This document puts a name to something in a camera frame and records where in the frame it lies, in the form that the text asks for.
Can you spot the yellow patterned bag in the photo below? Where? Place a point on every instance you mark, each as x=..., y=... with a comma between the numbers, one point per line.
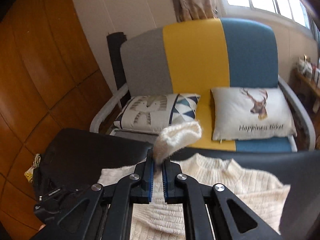
x=31, y=172

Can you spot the orange wooden wardrobe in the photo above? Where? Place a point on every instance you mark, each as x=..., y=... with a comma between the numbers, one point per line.
x=37, y=67

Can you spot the beige patterned curtain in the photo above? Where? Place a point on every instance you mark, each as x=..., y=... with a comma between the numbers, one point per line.
x=192, y=0

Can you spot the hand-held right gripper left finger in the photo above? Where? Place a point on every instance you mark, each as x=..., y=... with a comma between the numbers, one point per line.
x=150, y=177

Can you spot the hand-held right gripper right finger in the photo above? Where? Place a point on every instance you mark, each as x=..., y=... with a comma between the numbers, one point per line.
x=164, y=180

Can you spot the grey yellow blue sofa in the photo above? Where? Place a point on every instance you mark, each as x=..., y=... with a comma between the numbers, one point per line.
x=195, y=55

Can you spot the white deer print pillow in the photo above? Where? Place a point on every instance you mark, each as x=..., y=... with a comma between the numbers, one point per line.
x=240, y=120

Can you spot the geometric pattern pillow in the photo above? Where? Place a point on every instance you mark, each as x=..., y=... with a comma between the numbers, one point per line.
x=150, y=110

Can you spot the wooden side table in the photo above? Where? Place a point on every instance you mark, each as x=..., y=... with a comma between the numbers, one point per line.
x=311, y=85

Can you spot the cream knit sweater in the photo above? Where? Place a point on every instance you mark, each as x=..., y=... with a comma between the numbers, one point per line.
x=212, y=177

